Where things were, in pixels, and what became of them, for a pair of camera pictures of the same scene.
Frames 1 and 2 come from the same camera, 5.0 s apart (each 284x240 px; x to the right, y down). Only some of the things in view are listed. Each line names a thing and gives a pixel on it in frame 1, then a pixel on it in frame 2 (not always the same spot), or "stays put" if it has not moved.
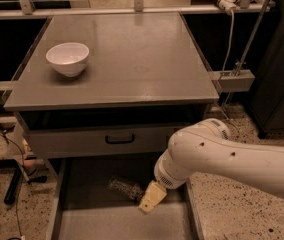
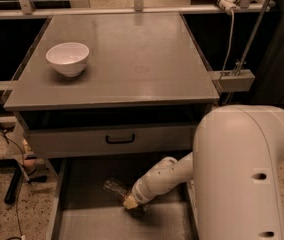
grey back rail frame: [28, 11] stays put
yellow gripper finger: [153, 197] to [130, 202]
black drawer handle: [119, 142] stays put
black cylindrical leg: [13, 187] stays put
